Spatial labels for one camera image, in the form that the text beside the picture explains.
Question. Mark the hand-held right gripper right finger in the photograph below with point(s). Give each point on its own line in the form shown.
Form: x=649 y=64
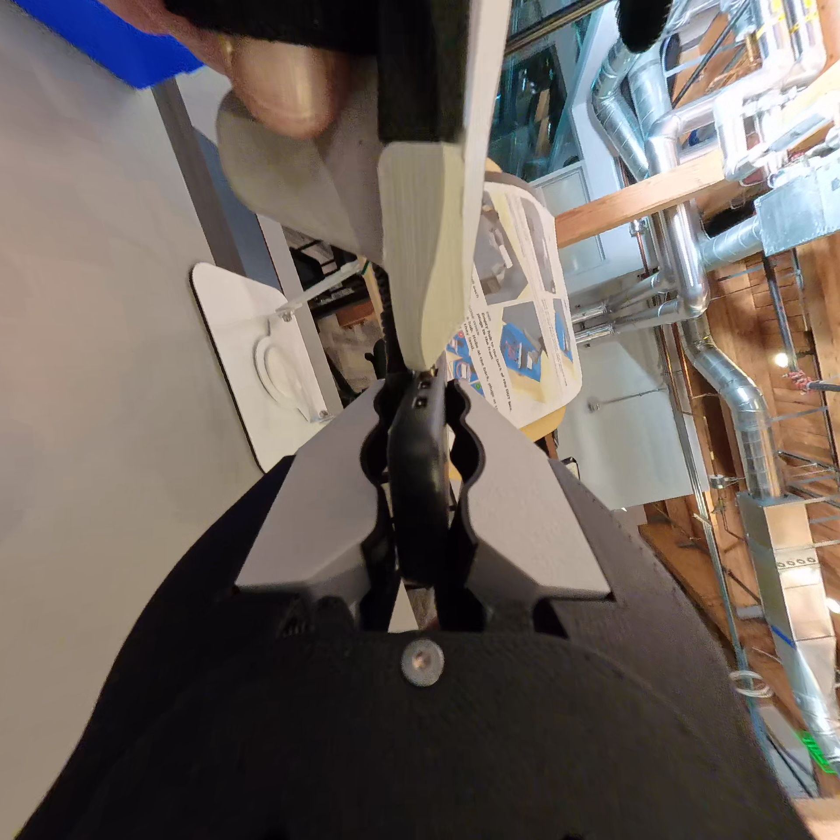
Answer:
x=532 y=525

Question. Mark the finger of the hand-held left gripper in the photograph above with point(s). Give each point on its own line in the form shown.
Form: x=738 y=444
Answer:
x=440 y=197

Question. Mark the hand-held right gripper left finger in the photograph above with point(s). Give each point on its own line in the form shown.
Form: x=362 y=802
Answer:
x=315 y=519

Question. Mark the white object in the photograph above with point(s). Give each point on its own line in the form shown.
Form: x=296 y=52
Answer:
x=420 y=473

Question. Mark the blue storage bin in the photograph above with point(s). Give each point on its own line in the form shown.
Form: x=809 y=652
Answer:
x=105 y=40

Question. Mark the person's left hand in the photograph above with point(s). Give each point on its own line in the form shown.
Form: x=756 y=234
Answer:
x=282 y=85

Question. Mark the silver ventilation ducts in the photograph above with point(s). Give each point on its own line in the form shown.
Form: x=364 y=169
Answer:
x=709 y=368

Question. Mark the black pole with round disc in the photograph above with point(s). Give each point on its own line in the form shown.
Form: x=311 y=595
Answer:
x=643 y=20

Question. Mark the wooden post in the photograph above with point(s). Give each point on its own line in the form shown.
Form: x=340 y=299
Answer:
x=643 y=197

